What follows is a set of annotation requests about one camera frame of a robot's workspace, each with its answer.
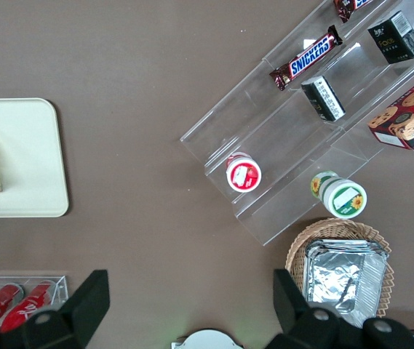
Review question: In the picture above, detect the red lid yogurt cup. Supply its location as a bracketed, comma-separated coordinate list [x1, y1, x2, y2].
[226, 151, 263, 193]

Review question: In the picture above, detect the small black carton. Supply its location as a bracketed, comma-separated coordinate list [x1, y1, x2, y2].
[367, 9, 414, 65]
[300, 75, 346, 123]

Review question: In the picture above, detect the clear acrylic stepped shelf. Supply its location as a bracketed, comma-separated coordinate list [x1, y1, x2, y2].
[179, 0, 414, 248]

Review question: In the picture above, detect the light tan wicker basket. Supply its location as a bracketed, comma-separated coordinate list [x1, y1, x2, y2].
[285, 217, 396, 323]

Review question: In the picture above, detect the clear acrylic bottle rack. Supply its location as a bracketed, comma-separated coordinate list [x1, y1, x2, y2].
[0, 275, 68, 328]

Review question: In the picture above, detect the red plaid cookie box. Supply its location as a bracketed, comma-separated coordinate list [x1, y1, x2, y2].
[367, 68, 414, 152]

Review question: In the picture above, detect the cream rectangular serving tray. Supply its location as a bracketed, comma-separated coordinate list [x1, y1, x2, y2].
[0, 97, 70, 219]

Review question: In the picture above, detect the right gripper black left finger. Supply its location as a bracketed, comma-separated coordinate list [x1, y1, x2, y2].
[0, 268, 111, 349]

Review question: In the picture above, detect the snickers chocolate bar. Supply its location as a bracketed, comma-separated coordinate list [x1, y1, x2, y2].
[268, 24, 344, 92]
[333, 0, 386, 24]

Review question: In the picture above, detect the green lid yogurt cup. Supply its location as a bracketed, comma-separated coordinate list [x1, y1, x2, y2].
[310, 170, 368, 220]

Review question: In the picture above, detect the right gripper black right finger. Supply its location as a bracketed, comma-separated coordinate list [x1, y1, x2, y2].
[266, 268, 414, 349]

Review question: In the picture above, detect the aluminium foil container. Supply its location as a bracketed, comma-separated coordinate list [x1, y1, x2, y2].
[303, 238, 390, 328]

